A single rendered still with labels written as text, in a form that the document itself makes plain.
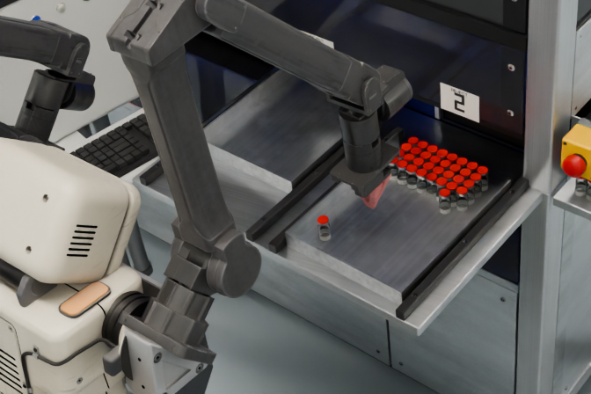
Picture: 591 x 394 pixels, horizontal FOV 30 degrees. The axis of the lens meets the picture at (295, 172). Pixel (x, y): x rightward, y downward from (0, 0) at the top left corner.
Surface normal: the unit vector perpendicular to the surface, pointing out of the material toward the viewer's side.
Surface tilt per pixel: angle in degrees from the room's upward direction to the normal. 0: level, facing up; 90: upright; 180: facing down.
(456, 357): 90
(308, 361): 0
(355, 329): 90
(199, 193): 86
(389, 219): 0
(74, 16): 90
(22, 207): 48
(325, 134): 0
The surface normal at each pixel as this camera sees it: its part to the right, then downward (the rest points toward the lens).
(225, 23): 0.74, 0.32
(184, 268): -0.52, -0.29
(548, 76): -0.64, 0.55
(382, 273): -0.11, -0.75
